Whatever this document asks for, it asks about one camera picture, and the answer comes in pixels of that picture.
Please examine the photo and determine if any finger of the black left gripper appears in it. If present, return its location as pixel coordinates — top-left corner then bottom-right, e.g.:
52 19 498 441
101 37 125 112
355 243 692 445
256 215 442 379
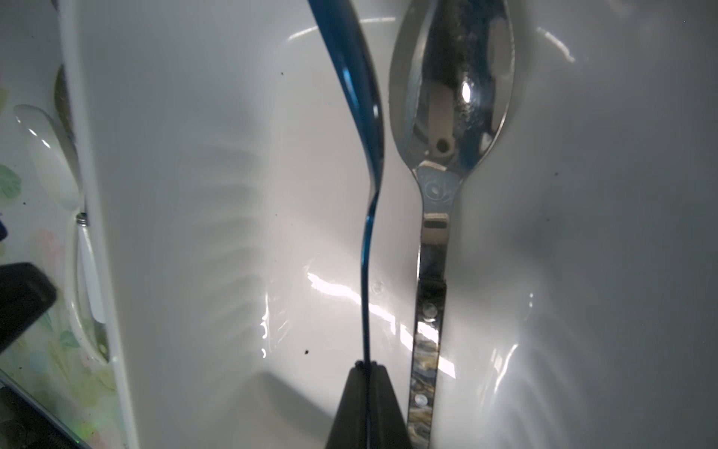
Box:
0 262 57 352

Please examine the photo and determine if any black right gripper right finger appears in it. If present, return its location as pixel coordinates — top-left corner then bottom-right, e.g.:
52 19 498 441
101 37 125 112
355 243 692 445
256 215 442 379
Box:
368 362 412 449

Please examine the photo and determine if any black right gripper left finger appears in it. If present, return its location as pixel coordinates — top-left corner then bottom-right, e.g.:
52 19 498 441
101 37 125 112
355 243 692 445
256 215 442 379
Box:
325 361 368 449

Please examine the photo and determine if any silver spoon marbled handle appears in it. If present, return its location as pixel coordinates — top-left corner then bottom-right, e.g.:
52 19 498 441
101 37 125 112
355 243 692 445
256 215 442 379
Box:
389 0 515 448

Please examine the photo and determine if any blue metal spoon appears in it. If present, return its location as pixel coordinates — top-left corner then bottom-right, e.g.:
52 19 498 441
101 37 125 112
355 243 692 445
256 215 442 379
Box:
310 0 385 367

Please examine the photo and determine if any white plastic storage box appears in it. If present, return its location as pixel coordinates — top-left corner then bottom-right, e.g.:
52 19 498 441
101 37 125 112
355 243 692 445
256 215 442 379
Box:
59 1 717 448

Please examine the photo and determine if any silver spoon clear handle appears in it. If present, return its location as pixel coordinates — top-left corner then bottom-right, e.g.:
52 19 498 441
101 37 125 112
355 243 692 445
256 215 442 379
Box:
13 103 108 327

